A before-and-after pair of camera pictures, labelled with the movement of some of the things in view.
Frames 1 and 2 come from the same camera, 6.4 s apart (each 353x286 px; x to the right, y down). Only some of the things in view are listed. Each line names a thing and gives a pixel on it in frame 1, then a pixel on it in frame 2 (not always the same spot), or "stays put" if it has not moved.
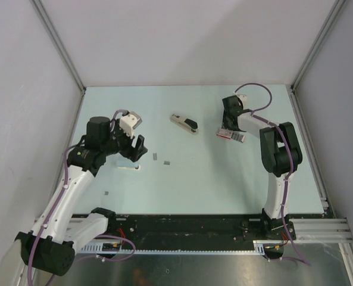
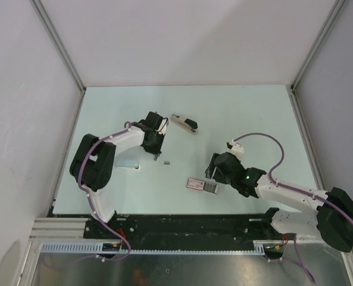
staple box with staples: x=231 y=134 to x=202 y=186
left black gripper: x=133 y=153 to x=157 y=150
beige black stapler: x=189 y=125 stays put
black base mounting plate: x=187 y=232 stays put
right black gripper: x=225 y=124 to x=209 y=170
